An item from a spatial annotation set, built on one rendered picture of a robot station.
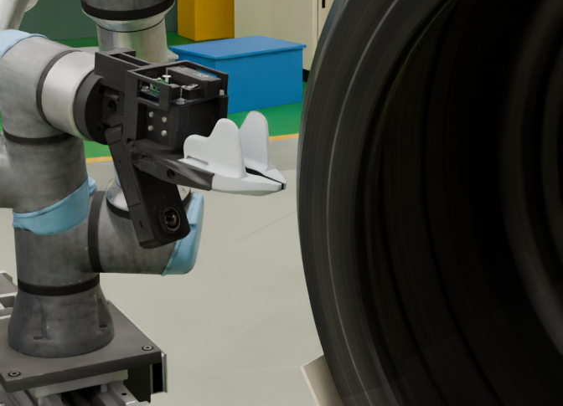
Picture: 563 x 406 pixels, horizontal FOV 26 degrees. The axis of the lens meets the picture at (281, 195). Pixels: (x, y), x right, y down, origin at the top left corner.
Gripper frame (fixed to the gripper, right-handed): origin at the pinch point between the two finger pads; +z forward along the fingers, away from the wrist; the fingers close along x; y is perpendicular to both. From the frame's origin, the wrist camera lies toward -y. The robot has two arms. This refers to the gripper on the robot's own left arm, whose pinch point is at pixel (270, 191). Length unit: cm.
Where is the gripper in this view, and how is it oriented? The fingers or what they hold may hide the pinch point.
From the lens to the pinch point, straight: 98.6
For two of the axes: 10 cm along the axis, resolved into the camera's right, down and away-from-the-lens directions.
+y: 0.9, -9.3, -3.5
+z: 7.5, 3.0, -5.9
